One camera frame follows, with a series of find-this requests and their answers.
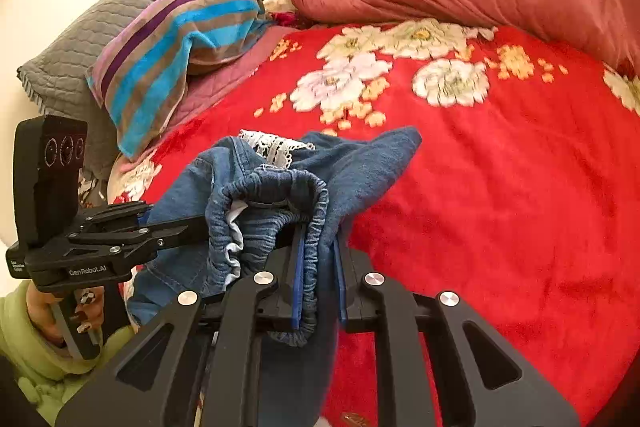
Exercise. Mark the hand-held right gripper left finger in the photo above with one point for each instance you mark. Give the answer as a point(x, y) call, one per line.
point(298, 277)

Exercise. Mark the red floral blanket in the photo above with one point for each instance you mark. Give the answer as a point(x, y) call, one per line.
point(500, 182)

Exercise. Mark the pink quilted pillow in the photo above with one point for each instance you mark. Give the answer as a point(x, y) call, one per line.
point(225, 72)

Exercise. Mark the person's left forearm green sleeve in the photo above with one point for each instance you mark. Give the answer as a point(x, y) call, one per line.
point(30, 372)

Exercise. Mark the blue denim pants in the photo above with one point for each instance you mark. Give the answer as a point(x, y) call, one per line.
point(360, 167)

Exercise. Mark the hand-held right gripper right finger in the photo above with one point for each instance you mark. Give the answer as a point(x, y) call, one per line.
point(340, 282)

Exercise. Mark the grey quilted pillow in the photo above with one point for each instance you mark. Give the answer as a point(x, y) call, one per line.
point(100, 22)

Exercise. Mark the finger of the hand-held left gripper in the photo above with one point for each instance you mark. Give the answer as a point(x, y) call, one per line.
point(170, 232)
point(120, 213)

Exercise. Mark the pale floral cloth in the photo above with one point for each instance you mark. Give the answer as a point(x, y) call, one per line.
point(280, 4)

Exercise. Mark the striped towel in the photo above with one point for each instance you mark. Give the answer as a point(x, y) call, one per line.
point(150, 72)

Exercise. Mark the person's left hand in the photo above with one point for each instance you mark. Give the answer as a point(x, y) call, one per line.
point(42, 312)

